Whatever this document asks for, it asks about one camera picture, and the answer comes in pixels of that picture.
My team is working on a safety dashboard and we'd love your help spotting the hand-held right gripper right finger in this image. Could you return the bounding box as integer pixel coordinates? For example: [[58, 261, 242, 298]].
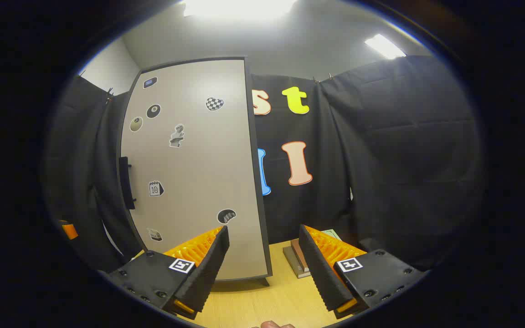
[[299, 224, 427, 319]]

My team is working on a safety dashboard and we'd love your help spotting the brown book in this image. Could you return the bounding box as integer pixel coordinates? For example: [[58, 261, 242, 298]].
[[290, 238, 311, 272]]

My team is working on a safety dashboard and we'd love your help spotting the grey cabinet door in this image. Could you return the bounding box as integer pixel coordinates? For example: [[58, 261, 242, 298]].
[[120, 57, 273, 281]]

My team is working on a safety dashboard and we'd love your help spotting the black backdrop cloth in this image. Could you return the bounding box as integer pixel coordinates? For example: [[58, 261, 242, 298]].
[[44, 55, 486, 274]]

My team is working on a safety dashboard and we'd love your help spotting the black cabinet door handle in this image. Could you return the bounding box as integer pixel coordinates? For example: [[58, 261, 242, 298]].
[[118, 156, 136, 210]]

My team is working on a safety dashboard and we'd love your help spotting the ceiling light panel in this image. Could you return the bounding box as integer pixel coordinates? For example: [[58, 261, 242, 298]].
[[364, 33, 407, 60], [183, 0, 297, 21]]

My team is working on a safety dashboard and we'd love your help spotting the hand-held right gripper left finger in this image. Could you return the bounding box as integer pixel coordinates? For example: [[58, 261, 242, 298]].
[[108, 225, 230, 319]]

